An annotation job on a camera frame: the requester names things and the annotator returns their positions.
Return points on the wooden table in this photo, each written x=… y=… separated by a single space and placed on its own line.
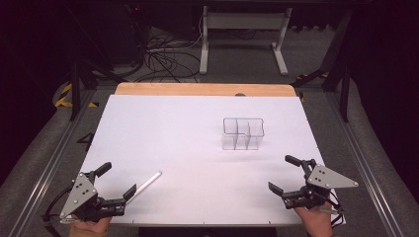
x=204 y=89

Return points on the white pen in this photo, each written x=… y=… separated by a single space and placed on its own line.
x=145 y=186

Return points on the white table cover board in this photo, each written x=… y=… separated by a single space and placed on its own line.
x=204 y=184

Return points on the black metal stand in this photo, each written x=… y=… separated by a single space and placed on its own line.
x=76 y=89
x=342 y=82

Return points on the aluminium floor rail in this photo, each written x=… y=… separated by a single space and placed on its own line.
x=49 y=164
x=362 y=164

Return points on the person's left hand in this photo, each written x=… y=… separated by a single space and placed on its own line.
x=89 y=227

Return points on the white metal desk frame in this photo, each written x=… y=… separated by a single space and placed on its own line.
x=243 y=23

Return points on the person's right hand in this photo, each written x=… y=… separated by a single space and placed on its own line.
x=314 y=222

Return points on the clear plastic compartment organizer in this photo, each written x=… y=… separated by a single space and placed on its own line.
x=243 y=135

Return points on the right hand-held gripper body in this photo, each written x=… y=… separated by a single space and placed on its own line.
x=321 y=184

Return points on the yellow black hazard tape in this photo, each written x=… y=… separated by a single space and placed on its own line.
x=64 y=97

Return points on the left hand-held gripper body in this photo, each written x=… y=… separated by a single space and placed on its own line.
x=79 y=194

